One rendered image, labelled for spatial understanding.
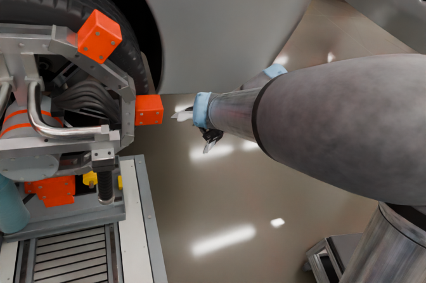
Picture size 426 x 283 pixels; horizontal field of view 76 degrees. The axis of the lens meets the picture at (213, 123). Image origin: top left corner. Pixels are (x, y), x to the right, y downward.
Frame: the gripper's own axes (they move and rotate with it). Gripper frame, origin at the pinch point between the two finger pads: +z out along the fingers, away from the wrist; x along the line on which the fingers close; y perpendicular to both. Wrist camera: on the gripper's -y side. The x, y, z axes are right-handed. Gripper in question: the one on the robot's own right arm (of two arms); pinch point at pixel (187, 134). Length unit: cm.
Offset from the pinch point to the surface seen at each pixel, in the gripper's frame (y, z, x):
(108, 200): 22.3, 18.3, -2.6
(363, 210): -89, -1, 138
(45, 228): 9, 87, -2
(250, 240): -36, 45, 82
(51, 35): 15.2, -1.7, -40.8
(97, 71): 9.4, 0.6, -29.7
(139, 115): 0.0, 9.1, -13.7
